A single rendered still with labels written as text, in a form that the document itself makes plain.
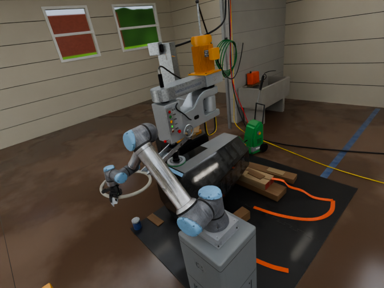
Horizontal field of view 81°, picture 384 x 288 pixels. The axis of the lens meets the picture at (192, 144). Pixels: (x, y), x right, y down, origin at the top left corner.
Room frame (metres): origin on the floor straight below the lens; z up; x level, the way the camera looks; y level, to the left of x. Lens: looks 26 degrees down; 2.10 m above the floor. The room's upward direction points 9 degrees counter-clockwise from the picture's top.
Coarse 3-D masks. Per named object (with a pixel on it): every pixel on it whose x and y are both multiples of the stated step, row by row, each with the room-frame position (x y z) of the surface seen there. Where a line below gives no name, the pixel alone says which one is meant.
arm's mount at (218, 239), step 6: (228, 216) 1.19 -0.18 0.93; (234, 222) 1.13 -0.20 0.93; (228, 228) 1.09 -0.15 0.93; (234, 228) 1.11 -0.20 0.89; (198, 234) 1.14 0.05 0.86; (204, 234) 1.10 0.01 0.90; (210, 234) 1.06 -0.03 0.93; (216, 234) 1.05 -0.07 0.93; (222, 234) 1.05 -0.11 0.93; (228, 234) 1.07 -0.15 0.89; (210, 240) 1.06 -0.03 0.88; (216, 240) 1.01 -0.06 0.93; (222, 240) 1.03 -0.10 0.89; (216, 246) 1.02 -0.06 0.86
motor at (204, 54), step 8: (192, 40) 2.68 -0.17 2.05; (200, 40) 2.62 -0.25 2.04; (208, 40) 2.64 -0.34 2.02; (192, 48) 2.70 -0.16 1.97; (200, 48) 2.64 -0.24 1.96; (208, 48) 2.65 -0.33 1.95; (216, 48) 2.64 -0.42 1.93; (200, 56) 2.62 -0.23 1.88; (208, 56) 2.60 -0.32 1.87; (216, 56) 2.63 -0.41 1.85; (200, 64) 2.64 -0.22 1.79; (208, 64) 2.65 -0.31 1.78; (200, 72) 2.66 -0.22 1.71; (208, 72) 2.64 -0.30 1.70
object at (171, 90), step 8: (216, 72) 2.69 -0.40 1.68; (184, 80) 2.49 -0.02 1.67; (192, 80) 2.44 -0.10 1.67; (200, 80) 2.51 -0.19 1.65; (208, 80) 2.58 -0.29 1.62; (216, 80) 2.68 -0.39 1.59; (152, 88) 2.31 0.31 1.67; (160, 88) 2.25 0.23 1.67; (168, 88) 2.20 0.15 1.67; (176, 88) 2.26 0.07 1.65; (184, 88) 2.34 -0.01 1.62; (192, 88) 2.41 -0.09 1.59; (200, 88) 2.50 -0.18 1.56; (208, 88) 2.64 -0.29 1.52; (152, 96) 2.21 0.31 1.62; (160, 96) 2.16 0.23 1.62; (168, 96) 2.18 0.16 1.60; (176, 96) 2.25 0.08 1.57
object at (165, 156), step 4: (184, 140) 2.32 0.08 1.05; (180, 144) 2.27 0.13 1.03; (168, 148) 2.29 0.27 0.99; (176, 148) 2.23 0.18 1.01; (160, 152) 2.22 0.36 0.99; (164, 152) 2.25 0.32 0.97; (172, 152) 2.19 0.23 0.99; (164, 156) 2.20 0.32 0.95; (168, 156) 2.14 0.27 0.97; (164, 160) 2.10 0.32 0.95; (144, 168) 2.05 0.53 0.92; (148, 172) 1.96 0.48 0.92
